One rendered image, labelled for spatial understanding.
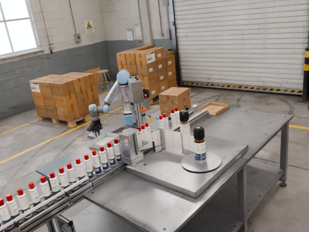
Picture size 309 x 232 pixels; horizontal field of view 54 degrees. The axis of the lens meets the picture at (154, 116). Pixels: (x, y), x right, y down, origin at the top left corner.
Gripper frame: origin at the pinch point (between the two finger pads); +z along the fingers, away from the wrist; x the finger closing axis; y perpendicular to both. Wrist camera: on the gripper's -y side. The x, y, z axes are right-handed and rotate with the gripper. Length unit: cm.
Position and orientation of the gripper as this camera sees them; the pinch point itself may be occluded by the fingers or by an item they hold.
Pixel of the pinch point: (97, 138)
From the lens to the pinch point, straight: 313.7
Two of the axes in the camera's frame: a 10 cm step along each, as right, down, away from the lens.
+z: 1.2, 9.3, 3.5
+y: 5.2, -3.5, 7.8
